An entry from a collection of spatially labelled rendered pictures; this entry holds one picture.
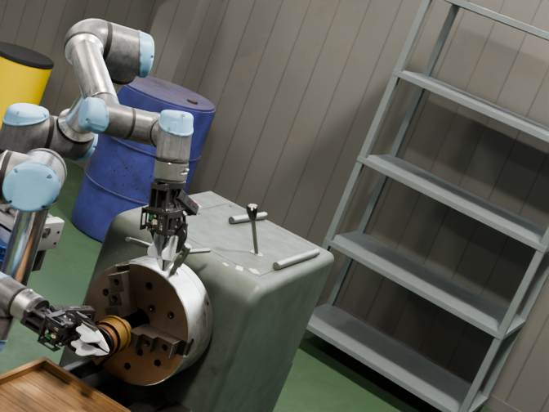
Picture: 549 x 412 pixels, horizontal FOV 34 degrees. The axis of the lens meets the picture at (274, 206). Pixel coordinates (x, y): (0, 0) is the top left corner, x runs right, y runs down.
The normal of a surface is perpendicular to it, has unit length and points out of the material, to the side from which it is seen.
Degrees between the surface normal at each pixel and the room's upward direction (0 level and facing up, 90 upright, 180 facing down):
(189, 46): 90
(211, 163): 90
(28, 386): 0
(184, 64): 90
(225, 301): 90
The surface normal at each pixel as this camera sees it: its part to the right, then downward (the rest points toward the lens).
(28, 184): 0.18, 0.33
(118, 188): -0.18, 0.22
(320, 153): -0.50, 0.06
